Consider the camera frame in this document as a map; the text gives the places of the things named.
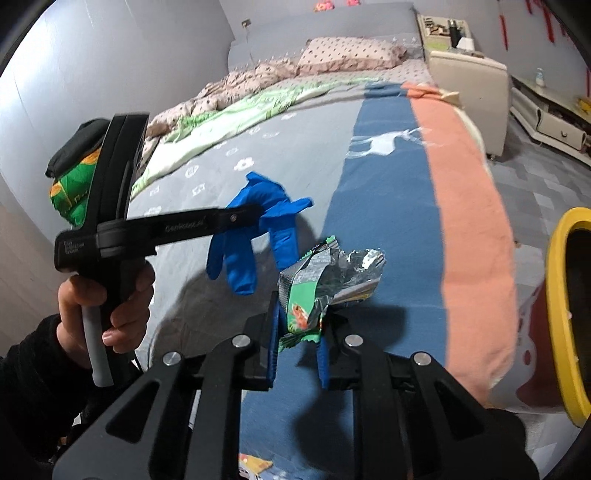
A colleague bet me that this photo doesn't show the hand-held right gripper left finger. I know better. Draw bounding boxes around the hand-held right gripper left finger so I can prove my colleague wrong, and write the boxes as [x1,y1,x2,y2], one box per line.
[52,305,282,480]

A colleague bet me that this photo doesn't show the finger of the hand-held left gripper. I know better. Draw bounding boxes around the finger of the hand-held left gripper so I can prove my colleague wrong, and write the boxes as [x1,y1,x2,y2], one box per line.
[215,203,271,228]

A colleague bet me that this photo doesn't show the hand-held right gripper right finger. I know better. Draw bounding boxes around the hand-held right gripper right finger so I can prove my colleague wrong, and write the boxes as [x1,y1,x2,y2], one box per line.
[316,318,541,480]

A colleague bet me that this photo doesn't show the green foil snack wrapper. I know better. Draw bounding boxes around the green foil snack wrapper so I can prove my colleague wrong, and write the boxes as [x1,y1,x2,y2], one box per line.
[277,235,386,349]

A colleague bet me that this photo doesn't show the blue rubber glove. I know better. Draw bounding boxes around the blue rubber glove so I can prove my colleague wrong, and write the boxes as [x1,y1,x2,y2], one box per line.
[206,172,315,296]

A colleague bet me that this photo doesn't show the yellow bin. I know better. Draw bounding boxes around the yellow bin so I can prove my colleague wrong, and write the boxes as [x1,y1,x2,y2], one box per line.
[545,207,591,428]

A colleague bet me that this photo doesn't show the black plastic bag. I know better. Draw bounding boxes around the black plastic bag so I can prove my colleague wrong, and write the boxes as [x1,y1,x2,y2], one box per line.
[564,224,591,418]

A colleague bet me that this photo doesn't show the person's left forearm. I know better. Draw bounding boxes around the person's left forearm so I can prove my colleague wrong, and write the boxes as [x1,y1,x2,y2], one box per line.
[0,315,100,480]

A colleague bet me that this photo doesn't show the person's left hand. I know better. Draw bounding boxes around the person's left hand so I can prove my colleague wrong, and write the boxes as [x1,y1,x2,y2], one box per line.
[56,265,156,354]

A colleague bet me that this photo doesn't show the green printed bag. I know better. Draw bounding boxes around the green printed bag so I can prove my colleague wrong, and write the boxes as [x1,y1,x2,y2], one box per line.
[50,150,103,227]

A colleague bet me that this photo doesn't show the black cloth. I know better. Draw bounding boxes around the black cloth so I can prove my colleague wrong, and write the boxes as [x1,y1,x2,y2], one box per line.
[45,117,109,178]

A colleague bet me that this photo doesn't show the green floral quilt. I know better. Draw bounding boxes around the green floral quilt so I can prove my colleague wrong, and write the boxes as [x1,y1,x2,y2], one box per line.
[131,76,384,195]

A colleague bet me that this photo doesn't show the colourful printed packet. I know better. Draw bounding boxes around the colourful printed packet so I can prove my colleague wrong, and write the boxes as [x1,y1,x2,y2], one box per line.
[238,455,273,480]

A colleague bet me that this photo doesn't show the pink dotted quilt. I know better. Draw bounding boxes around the pink dotted quilt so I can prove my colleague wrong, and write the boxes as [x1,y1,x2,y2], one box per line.
[139,58,305,139]

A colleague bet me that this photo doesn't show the grey flower-print bedspread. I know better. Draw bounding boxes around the grey flower-print bedspread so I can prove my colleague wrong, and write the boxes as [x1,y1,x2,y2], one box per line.
[124,80,518,480]

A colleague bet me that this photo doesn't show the pink dotted pillow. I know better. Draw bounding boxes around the pink dotted pillow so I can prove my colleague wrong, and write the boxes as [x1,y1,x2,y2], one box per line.
[298,37,407,75]

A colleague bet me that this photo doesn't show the grey upholstered headboard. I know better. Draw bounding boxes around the grey upholstered headboard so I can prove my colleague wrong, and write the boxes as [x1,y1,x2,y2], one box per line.
[228,4,423,72]

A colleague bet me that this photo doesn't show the white red-print plastic bag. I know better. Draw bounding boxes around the white red-print plastic bag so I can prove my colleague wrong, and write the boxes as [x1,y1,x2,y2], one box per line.
[489,277,571,414]

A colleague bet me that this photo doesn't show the dotted bed sheet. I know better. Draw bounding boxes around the dotted bed sheet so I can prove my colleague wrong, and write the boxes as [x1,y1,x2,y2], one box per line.
[383,60,435,86]

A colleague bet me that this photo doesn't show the beige nightstand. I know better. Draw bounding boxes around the beige nightstand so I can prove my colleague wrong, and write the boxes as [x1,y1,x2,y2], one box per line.
[418,13,511,160]

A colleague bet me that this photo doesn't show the white television cabinet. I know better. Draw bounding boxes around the white television cabinet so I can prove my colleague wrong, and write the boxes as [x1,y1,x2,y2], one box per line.
[510,74,591,164]

